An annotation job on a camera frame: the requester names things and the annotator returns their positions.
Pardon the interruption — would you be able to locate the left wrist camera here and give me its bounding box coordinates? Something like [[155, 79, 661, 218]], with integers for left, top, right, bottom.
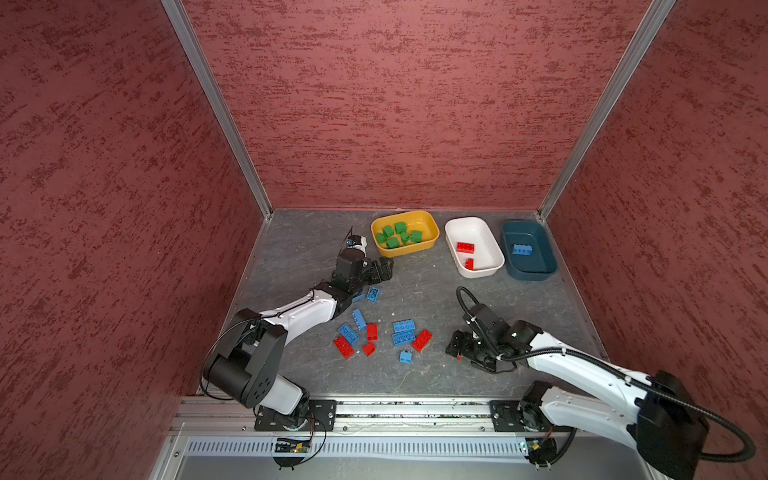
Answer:
[[346, 234, 367, 255]]

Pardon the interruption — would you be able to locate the blue lego brick upright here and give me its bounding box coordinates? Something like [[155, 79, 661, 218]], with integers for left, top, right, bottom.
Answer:
[[367, 286, 381, 303]]

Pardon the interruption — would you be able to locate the blue lego brick slim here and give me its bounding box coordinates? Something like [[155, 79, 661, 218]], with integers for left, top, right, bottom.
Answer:
[[352, 309, 367, 331]]

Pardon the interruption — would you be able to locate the black corrugated cable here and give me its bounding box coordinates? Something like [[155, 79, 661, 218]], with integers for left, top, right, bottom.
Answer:
[[503, 347, 757, 464]]

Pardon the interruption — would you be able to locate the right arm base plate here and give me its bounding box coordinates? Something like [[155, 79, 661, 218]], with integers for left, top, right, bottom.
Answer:
[[488, 400, 571, 434]]

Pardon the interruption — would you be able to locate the blue lego brick pair upper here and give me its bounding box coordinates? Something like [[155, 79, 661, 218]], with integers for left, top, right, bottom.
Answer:
[[393, 320, 415, 333]]

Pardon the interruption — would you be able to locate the red lego brick upright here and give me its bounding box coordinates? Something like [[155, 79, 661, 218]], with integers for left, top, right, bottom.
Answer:
[[366, 324, 379, 342]]

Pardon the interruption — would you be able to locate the aluminium corner post right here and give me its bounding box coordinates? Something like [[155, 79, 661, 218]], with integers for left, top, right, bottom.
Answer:
[[537, 0, 676, 224]]

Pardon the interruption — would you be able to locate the red lego brick long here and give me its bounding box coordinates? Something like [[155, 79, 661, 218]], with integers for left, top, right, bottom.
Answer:
[[333, 336, 355, 360]]

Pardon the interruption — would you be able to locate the teal plastic bin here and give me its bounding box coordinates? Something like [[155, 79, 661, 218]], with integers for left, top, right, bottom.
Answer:
[[500, 220, 558, 282]]

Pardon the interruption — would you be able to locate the aluminium corner post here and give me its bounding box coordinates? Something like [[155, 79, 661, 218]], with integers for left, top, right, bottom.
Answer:
[[537, 0, 676, 224], [161, 0, 274, 221]]

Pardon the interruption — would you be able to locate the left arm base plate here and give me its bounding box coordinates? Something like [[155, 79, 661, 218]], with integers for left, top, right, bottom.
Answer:
[[254, 398, 338, 433]]

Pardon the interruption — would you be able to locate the aluminium front rail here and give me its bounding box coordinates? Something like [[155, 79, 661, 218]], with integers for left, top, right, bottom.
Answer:
[[170, 394, 655, 436]]

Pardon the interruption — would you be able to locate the white plastic bin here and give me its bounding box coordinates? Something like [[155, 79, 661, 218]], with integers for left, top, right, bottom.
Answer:
[[444, 217, 505, 279]]

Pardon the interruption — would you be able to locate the blue lego brick pair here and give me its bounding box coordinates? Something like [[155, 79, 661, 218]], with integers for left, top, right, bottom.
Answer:
[[393, 320, 415, 333], [392, 330, 416, 347]]

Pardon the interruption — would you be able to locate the blue lego brick pair lower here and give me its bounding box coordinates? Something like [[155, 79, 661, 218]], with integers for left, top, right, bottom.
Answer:
[[392, 330, 416, 347]]

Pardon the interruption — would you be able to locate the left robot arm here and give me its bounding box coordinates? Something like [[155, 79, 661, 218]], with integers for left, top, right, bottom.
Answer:
[[200, 247, 394, 417]]

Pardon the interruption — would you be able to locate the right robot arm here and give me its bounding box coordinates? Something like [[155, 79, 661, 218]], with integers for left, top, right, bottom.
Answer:
[[446, 304, 709, 479]]

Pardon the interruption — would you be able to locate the blue lego brick bottom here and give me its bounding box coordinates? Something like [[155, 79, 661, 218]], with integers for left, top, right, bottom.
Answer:
[[338, 323, 360, 346]]

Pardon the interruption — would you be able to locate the red lego brick small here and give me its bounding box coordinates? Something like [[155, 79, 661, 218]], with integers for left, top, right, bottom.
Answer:
[[363, 342, 376, 357]]

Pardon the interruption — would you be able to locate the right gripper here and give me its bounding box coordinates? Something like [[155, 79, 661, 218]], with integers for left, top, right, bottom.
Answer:
[[444, 331, 500, 374]]

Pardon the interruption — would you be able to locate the yellow plastic bin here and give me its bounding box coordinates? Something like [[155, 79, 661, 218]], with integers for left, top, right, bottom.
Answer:
[[371, 210, 440, 258]]

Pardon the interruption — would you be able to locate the aluminium corner post left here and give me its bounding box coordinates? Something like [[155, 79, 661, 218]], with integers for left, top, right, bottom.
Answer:
[[161, 0, 274, 221]]

